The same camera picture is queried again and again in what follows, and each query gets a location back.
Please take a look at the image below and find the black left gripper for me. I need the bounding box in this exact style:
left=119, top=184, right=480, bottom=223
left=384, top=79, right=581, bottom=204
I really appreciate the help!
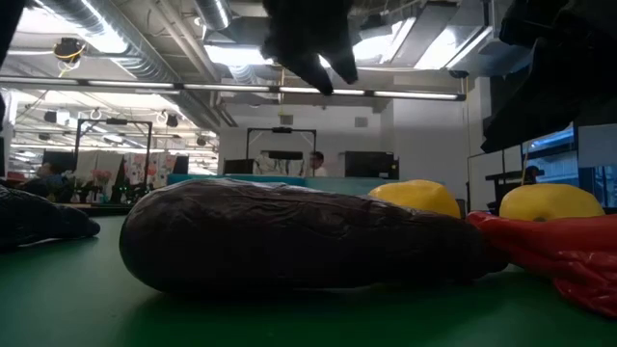
left=259, top=0, right=361, bottom=96

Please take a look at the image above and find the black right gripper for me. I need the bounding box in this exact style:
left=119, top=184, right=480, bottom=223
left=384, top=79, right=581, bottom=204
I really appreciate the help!
left=480, top=0, right=617, bottom=155

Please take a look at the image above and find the yellow round produce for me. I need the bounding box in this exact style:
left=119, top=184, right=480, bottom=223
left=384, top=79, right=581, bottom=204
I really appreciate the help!
left=367, top=178, right=462, bottom=220
left=498, top=182, right=606, bottom=223

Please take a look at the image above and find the dark textured produce item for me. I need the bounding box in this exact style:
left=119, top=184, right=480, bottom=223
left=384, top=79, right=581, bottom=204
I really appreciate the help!
left=0, top=184, right=102, bottom=252

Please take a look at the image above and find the red crinkled produce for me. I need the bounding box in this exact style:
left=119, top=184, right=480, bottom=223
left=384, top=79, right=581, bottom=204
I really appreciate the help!
left=552, top=250, right=617, bottom=319

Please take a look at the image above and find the person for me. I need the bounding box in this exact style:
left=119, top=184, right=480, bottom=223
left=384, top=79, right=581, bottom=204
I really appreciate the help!
left=523, top=165, right=544, bottom=186
left=307, top=150, right=331, bottom=178
left=17, top=162, right=72, bottom=202

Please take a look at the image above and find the black desk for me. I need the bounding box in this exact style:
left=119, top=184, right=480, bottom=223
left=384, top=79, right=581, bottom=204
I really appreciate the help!
left=484, top=168, right=546, bottom=188

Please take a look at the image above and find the long ceiling light bar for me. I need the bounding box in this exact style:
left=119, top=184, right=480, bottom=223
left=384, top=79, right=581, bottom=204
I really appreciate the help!
left=0, top=75, right=467, bottom=102

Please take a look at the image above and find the large black monitor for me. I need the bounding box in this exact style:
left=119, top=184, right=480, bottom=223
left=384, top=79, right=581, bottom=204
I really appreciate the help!
left=343, top=149, right=400, bottom=181

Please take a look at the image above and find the red glossy pepper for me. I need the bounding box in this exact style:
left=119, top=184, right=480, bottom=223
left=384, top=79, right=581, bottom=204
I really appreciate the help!
left=466, top=210, right=617, bottom=280

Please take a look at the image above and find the small black monitor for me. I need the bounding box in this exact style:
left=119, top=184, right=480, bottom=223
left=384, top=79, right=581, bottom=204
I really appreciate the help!
left=222, top=158, right=257, bottom=176

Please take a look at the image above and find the dark purple eggplant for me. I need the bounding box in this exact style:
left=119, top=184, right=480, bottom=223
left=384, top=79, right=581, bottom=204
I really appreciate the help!
left=118, top=177, right=511, bottom=295

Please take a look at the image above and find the pink flower bunch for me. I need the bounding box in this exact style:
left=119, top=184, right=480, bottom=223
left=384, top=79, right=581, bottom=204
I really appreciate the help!
left=90, top=168, right=114, bottom=204

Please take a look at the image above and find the thin black frame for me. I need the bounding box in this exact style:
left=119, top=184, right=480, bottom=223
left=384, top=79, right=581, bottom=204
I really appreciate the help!
left=466, top=144, right=525, bottom=213

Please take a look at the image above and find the black frame stand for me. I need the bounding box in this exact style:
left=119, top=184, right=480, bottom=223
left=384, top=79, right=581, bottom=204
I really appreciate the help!
left=245, top=126, right=318, bottom=178
left=73, top=118, right=154, bottom=171

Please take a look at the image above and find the round silver duct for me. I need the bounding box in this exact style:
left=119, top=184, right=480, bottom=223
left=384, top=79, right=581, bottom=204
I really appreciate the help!
left=195, top=0, right=233, bottom=31

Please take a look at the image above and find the corrugated silver duct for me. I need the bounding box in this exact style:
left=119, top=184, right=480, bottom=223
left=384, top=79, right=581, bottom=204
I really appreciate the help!
left=33, top=0, right=180, bottom=84

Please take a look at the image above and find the yellow black cable reel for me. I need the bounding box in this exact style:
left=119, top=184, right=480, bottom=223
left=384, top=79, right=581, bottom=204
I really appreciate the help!
left=51, top=36, right=88, bottom=65

